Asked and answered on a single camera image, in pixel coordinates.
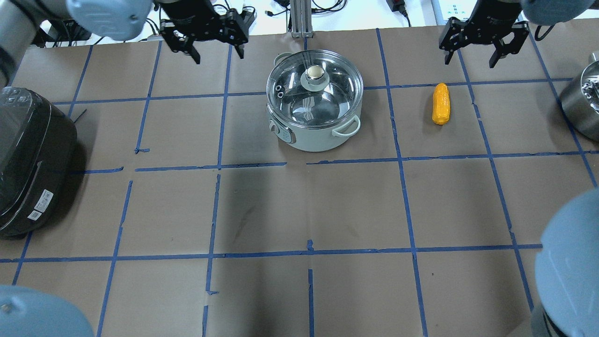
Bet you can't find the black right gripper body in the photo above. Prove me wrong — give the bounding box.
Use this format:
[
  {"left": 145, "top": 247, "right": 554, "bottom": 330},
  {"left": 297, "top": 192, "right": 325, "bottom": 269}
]
[{"left": 456, "top": 0, "right": 522, "bottom": 47}]

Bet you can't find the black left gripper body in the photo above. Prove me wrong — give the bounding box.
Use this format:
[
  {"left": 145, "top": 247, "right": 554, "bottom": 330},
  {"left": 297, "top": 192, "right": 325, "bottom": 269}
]
[{"left": 158, "top": 0, "right": 234, "bottom": 44}]

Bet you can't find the yellow corn cob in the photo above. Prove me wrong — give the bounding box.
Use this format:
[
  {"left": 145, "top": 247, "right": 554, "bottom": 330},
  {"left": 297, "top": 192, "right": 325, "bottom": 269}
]
[{"left": 431, "top": 83, "right": 451, "bottom": 125}]

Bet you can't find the glass pot lid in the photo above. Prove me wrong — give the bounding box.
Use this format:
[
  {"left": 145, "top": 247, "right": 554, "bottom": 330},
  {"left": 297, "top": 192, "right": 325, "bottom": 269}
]
[{"left": 266, "top": 49, "right": 364, "bottom": 130}]

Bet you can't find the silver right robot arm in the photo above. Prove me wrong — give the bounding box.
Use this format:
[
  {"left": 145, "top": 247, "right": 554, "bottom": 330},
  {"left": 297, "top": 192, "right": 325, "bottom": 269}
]
[{"left": 438, "top": 0, "right": 598, "bottom": 337}]

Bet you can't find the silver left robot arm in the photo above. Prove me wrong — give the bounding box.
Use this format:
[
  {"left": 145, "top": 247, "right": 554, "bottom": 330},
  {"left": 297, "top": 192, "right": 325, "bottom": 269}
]
[{"left": 1, "top": 0, "right": 257, "bottom": 240}]

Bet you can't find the steel steamer pot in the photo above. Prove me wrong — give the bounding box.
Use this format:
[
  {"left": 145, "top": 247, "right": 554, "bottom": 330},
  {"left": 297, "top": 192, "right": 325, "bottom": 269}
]
[{"left": 560, "top": 51, "right": 599, "bottom": 142}]

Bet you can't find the white electric cooking pot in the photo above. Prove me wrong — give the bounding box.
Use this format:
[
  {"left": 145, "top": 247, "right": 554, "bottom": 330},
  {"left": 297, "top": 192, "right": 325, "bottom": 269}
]
[{"left": 266, "top": 49, "right": 364, "bottom": 152}]

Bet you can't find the black power adapter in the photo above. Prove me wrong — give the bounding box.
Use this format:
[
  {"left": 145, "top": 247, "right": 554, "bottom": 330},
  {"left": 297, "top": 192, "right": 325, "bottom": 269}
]
[{"left": 386, "top": 0, "right": 408, "bottom": 16}]

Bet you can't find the black rice cooker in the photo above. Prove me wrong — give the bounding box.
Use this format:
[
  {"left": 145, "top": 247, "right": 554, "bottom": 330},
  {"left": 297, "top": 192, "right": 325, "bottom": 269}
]
[{"left": 0, "top": 86, "right": 77, "bottom": 240}]

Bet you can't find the aluminium frame post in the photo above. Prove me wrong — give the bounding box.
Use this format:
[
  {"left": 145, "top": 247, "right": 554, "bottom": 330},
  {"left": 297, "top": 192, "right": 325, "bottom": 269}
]
[{"left": 288, "top": 0, "right": 313, "bottom": 38}]

